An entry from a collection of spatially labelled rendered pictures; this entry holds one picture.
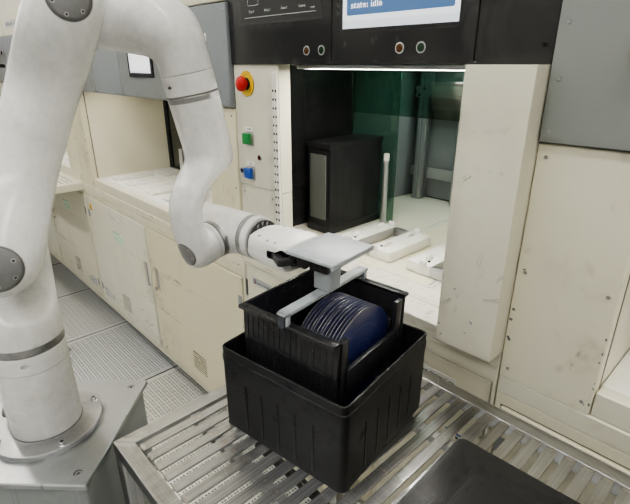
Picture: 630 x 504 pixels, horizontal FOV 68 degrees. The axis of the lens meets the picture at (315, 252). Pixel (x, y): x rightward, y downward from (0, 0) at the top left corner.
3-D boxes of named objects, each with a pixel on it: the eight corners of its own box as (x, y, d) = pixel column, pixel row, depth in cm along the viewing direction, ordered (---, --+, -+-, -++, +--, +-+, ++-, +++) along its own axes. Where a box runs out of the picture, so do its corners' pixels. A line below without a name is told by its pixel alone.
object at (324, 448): (314, 356, 111) (314, 290, 105) (422, 405, 95) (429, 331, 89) (225, 421, 91) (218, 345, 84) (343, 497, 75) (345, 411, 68)
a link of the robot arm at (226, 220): (228, 227, 86) (262, 207, 92) (182, 213, 93) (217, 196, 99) (236, 266, 90) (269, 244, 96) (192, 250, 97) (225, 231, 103)
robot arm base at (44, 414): (-36, 461, 82) (-68, 372, 75) (29, 390, 99) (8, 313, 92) (72, 463, 81) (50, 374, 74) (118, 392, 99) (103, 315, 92)
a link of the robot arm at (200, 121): (152, 109, 72) (206, 277, 86) (228, 86, 83) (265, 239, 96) (121, 110, 78) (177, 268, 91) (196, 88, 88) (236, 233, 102)
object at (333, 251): (319, 350, 106) (323, 217, 94) (399, 387, 95) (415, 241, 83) (240, 407, 89) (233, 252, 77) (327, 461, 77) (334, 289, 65)
